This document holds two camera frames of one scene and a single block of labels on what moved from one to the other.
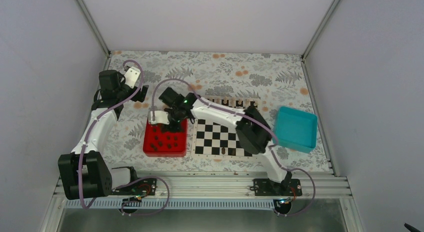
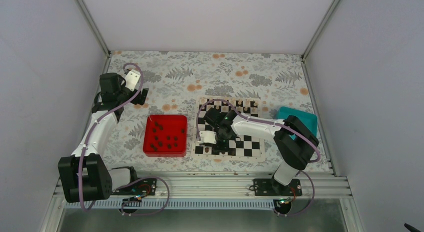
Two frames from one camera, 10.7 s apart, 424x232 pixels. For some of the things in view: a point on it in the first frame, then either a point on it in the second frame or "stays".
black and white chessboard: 211,140 stays
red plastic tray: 158,144 stays
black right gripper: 176,128 to 225,148
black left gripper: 141,97 stays
